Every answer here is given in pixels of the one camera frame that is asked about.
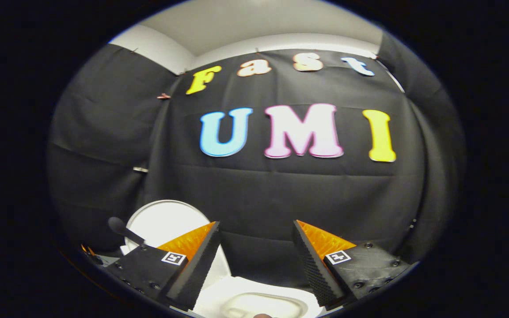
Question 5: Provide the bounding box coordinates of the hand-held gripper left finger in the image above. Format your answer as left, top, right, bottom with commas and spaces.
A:
106, 221, 222, 311

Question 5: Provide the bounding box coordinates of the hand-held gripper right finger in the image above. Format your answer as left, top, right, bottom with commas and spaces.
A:
292, 220, 412, 309

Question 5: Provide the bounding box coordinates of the white toilet lid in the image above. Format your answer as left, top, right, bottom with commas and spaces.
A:
107, 200, 232, 290

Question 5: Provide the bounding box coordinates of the black backdrop cloth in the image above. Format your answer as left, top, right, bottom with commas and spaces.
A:
46, 31, 466, 290

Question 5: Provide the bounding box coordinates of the black and orange device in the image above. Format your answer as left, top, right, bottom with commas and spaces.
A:
80, 244, 106, 266

